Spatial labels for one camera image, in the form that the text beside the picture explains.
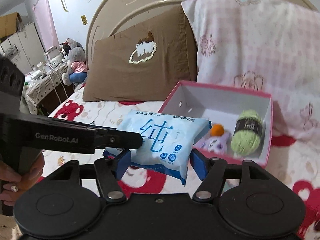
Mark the bedside table with cloth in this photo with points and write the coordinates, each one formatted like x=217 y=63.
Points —
x=44 y=95

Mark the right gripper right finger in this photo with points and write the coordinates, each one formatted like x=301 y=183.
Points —
x=211 y=171

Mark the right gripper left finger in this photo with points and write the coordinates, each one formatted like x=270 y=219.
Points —
x=108 y=172

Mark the grey plush toy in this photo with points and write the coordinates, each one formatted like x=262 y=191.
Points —
x=77 y=70

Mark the orange ball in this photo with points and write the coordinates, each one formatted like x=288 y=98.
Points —
x=217 y=130

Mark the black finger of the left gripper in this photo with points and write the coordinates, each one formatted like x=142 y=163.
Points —
x=113 y=138

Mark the pink curtain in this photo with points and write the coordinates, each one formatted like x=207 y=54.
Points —
x=45 y=23

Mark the pink checkered pillow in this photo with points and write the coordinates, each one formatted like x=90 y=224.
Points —
x=262 y=45

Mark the white cabinet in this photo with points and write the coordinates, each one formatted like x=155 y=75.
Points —
x=24 y=49

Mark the blue wet wipes pack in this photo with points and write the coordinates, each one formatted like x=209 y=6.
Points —
x=167 y=141

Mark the green yarn ball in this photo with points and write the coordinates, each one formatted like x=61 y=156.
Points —
x=247 y=134

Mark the pink cardboard box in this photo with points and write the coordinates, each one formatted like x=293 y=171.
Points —
x=223 y=105

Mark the brown pillow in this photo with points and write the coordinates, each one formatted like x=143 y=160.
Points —
x=143 y=62

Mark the person's left hand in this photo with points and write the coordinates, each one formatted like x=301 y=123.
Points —
x=16 y=184

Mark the beige sleeve forearm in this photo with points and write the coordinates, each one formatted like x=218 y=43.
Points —
x=9 y=230

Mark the purple plush toy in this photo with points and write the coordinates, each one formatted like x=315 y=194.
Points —
x=215 y=144

